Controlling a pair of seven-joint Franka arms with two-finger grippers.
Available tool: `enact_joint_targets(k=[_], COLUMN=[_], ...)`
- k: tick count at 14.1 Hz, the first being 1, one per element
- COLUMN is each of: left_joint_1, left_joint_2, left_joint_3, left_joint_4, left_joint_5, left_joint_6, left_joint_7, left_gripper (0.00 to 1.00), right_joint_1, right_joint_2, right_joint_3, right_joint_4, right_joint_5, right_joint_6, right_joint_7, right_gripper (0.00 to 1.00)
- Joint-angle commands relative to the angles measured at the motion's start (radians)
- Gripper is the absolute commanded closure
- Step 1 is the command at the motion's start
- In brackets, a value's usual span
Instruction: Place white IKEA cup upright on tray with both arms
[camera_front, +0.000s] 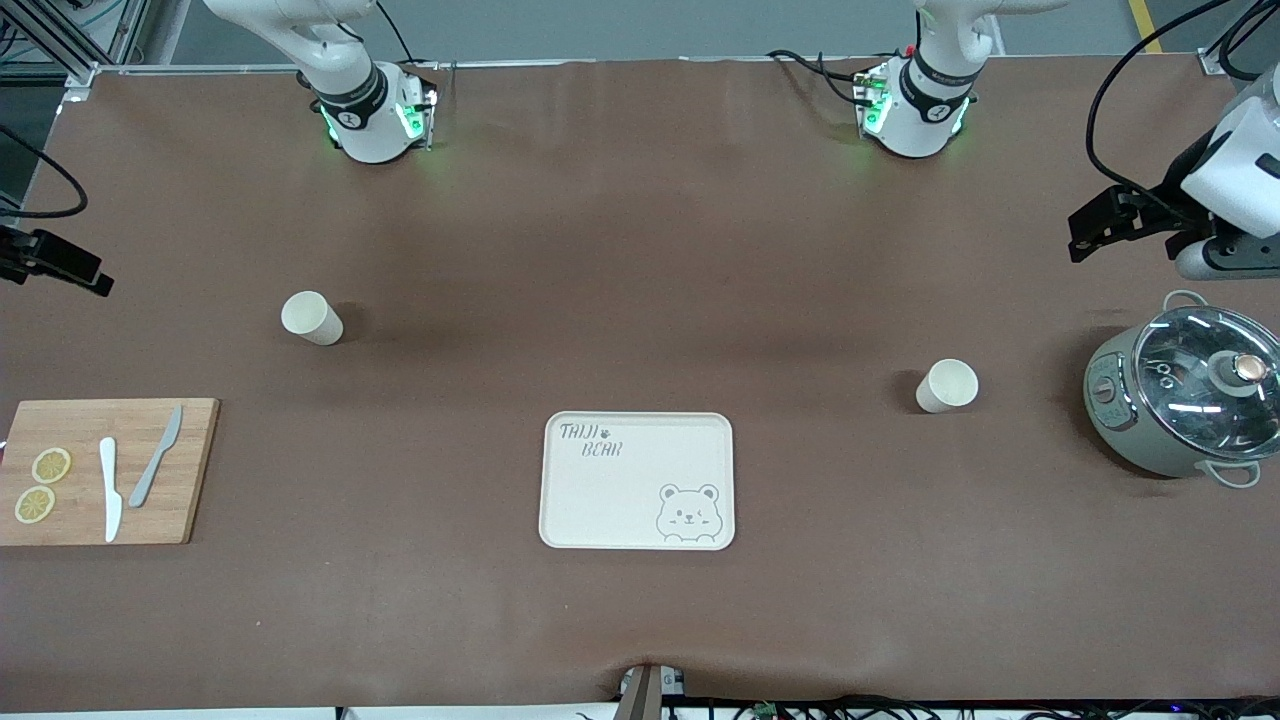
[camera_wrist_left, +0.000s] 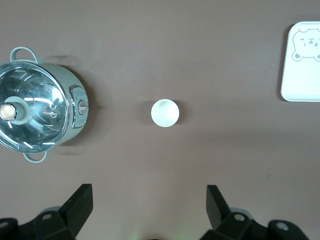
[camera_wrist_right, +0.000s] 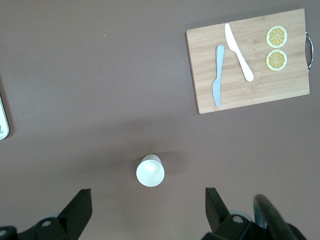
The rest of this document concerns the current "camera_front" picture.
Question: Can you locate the white paper-like cup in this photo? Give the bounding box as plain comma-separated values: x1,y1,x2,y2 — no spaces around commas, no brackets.
280,290,345,347
915,358,980,415

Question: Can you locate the cream bear print tray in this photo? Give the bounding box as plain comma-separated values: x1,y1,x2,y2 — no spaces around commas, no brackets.
538,411,736,552

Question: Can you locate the bamboo cutting board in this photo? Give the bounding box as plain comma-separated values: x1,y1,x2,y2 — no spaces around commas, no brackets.
0,398,221,547

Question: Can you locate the glass pot lid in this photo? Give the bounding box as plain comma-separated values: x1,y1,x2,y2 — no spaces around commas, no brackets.
1133,305,1280,461

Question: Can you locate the green electric cooking pot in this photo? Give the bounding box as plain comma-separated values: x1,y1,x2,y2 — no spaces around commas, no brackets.
1083,290,1280,489

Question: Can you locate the grey plastic knife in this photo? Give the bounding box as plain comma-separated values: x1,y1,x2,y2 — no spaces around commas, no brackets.
128,404,185,509

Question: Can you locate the white plastic knife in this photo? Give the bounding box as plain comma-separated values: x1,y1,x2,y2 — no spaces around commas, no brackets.
98,437,124,544

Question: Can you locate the brown table mat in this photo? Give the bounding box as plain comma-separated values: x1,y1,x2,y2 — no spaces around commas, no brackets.
0,55,1280,713

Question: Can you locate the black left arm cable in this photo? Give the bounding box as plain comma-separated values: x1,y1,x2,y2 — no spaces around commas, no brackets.
1087,0,1280,206

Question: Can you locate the aluminium frame profile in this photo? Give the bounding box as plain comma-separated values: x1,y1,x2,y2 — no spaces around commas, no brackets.
1195,0,1280,79
0,0,153,103

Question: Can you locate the black left base cable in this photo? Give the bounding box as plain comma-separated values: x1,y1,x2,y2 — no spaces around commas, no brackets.
766,47,883,107

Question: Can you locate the black base cable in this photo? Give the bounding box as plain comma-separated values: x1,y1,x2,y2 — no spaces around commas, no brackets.
374,0,443,96
766,47,883,107

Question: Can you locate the black right base cable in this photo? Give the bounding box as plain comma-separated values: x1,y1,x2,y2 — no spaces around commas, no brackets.
374,0,443,96

